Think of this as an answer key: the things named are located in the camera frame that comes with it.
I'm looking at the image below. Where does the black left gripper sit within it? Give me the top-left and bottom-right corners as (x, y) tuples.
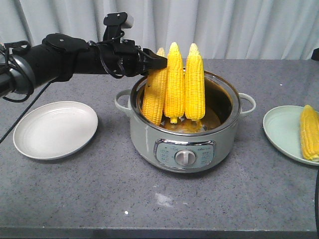
(110, 39), (167, 77)

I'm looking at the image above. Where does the yellow corn cob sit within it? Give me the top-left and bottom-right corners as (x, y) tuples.
(300, 105), (319, 162)
(185, 43), (205, 121)
(164, 42), (184, 124)
(142, 47), (169, 126)

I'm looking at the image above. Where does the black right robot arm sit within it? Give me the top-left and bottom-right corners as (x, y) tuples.
(311, 48), (319, 61)

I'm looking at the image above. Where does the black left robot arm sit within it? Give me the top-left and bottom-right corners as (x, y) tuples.
(0, 31), (167, 103)

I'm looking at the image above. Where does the white curtain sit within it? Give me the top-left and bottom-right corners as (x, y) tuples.
(0, 0), (319, 60)

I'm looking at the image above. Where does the green electric cooking pot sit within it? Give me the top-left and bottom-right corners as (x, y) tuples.
(115, 72), (256, 173)

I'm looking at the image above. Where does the beige plate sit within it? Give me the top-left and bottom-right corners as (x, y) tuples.
(12, 101), (98, 160)

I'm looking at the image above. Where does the green plate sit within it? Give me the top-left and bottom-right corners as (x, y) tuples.
(263, 106), (319, 166)

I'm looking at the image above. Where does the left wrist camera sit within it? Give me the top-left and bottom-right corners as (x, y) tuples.
(103, 11), (134, 42)

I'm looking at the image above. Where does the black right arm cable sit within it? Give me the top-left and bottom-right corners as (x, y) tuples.
(314, 169), (319, 229)

